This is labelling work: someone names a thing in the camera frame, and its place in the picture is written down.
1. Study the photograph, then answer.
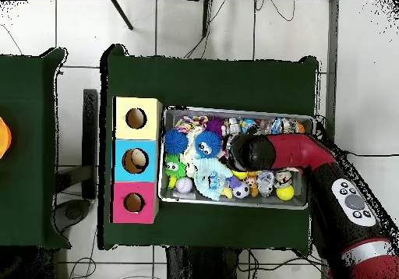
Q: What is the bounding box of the silver mesh bin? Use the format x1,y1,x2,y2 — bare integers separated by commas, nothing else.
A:
157,105,316,210

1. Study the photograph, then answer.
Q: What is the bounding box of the light blue knitted cloth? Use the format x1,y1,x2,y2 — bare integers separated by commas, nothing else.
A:
192,157,233,201

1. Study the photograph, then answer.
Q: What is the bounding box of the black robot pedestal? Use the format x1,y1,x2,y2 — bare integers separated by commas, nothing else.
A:
164,245,242,279

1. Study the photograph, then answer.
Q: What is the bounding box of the dark green table cloth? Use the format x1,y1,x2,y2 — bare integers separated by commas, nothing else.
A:
97,43,320,251

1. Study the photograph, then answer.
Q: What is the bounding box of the wooden box with three holes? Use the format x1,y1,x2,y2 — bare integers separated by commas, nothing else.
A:
109,96,164,224

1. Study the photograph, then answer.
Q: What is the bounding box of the black cable bundle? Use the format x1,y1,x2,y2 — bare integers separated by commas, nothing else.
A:
345,150,399,158

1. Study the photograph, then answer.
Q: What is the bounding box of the black stand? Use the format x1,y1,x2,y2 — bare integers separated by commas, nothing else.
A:
55,88,100,200

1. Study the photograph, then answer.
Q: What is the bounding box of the green covered side table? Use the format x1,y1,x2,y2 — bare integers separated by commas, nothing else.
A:
0,47,72,249

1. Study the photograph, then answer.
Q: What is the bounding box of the black and white soccer ball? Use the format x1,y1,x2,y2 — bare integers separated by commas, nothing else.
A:
232,182,251,200

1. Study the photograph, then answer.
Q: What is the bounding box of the purple spiky toy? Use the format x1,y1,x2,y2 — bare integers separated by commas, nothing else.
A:
205,116,225,135

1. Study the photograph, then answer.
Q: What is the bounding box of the blue spiky ball with eyes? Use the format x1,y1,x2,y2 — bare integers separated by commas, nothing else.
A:
194,130,223,159

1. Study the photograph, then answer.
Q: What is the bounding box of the black tripod leg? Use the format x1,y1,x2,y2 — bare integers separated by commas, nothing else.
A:
201,0,214,39
111,0,134,30

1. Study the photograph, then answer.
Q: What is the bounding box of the grey round floor base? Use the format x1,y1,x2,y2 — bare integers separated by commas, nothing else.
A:
51,198,92,234

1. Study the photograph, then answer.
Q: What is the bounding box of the polka dot cloth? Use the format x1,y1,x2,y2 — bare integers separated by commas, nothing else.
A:
174,115,210,133

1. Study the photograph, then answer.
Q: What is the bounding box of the white baseball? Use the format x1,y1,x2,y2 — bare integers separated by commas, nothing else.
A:
175,176,194,195

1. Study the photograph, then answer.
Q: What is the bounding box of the orange object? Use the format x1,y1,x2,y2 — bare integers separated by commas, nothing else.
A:
0,116,12,160

